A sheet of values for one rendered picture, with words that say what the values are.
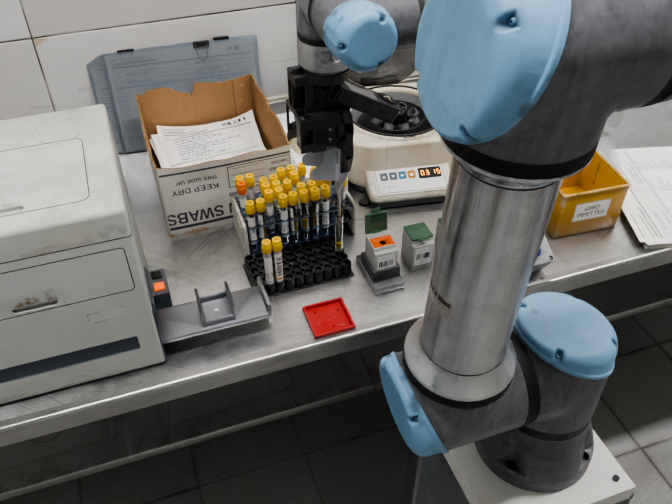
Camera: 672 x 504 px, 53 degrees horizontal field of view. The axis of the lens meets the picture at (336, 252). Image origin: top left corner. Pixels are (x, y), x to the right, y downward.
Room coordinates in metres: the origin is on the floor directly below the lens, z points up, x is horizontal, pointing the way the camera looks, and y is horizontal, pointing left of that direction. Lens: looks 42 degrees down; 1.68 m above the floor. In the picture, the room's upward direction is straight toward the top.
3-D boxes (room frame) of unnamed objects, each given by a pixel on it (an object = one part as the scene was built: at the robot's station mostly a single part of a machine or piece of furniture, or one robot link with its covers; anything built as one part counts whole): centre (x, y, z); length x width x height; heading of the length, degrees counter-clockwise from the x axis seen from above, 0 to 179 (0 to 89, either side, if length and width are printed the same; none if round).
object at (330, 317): (0.74, 0.01, 0.88); 0.07 x 0.07 x 0.01; 19
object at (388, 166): (1.17, -0.12, 0.94); 0.30 x 0.24 x 0.12; 10
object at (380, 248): (0.84, -0.08, 0.92); 0.05 x 0.04 x 0.06; 19
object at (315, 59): (0.87, 0.01, 1.27); 0.08 x 0.08 x 0.05
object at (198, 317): (0.71, 0.21, 0.92); 0.21 x 0.07 x 0.05; 109
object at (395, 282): (0.84, -0.08, 0.89); 0.09 x 0.05 x 0.04; 19
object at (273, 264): (0.85, 0.07, 0.93); 0.17 x 0.09 x 0.11; 110
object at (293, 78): (0.87, 0.02, 1.19); 0.09 x 0.08 x 0.12; 110
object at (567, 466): (0.50, -0.26, 0.95); 0.15 x 0.15 x 0.10
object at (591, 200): (1.01, -0.44, 0.93); 0.13 x 0.13 x 0.10; 15
